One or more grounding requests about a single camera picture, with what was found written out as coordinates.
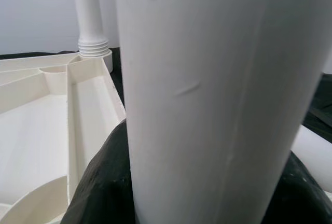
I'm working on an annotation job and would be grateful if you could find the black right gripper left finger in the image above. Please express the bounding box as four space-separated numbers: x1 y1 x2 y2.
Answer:
61 119 138 224

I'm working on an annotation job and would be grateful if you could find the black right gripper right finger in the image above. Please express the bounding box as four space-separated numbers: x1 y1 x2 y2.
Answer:
274 151 332 224

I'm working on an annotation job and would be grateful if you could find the cream plastic children table top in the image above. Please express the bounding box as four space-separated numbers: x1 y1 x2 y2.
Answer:
0 49 127 224

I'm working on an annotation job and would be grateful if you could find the white plastic table leg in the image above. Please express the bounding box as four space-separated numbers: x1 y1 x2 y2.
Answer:
73 0 111 59
290 124 332 194
113 0 332 224

